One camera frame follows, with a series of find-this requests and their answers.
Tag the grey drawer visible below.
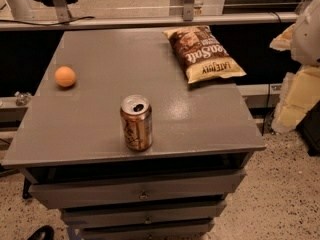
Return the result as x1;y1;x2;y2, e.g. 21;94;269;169
62;198;226;229
81;219;213;240
29;169;246;209

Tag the grey metal rail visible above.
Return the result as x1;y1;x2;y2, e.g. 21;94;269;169
0;12;298;31

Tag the orange ball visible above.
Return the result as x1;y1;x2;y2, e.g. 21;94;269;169
54;66;76;87

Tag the middle grey drawer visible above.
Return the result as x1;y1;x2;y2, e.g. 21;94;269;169
62;198;226;229

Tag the top grey drawer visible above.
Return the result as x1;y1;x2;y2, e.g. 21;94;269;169
29;169;246;209

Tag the orange soda can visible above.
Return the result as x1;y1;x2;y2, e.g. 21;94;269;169
120;95;152;151

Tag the grey drawer cabinet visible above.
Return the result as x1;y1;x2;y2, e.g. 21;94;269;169
4;29;264;240

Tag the small crumpled foil object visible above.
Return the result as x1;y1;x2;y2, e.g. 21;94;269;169
14;91;32;106

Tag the black cable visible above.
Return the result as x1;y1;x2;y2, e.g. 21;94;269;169
0;15;96;27

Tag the bottom grey drawer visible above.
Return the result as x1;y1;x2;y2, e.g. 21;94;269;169
81;219;213;240

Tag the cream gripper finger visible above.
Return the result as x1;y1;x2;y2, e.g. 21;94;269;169
271;66;320;133
269;24;295;51

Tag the brown yellow chip bag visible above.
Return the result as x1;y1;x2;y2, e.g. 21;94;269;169
163;25;246;84

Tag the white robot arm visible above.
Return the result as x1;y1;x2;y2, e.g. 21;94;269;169
269;0;320;133

